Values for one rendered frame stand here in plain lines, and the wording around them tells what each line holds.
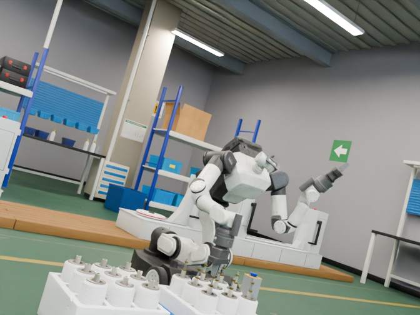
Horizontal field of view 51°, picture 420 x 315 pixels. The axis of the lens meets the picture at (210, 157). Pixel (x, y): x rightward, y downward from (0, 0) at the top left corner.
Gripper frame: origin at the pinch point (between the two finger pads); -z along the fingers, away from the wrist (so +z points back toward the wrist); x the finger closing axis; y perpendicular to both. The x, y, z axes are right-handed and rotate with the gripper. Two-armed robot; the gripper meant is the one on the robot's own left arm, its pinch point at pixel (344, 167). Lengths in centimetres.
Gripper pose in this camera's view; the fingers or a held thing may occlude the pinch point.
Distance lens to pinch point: 251.3
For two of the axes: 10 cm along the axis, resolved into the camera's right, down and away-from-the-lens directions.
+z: -7.3, 6.4, 2.3
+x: -3.5, -0.7, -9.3
